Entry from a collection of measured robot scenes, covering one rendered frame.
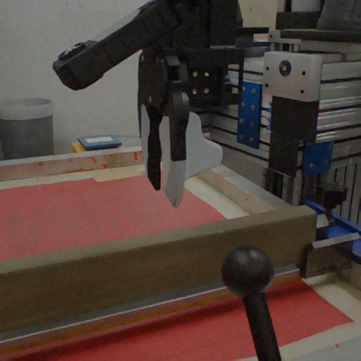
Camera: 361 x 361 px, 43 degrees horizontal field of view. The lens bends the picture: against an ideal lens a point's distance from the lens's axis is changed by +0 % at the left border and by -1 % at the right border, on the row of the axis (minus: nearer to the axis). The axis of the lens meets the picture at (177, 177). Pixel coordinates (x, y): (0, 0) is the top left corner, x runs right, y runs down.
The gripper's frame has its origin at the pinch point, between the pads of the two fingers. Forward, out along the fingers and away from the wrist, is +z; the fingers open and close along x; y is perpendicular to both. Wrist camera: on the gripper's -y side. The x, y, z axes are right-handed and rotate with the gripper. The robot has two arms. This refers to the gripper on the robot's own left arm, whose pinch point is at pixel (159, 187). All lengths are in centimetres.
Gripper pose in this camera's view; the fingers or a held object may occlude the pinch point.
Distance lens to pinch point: 46.8
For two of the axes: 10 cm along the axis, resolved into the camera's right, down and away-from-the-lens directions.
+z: -0.1, 9.5, 3.2
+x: -4.0, -3.0, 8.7
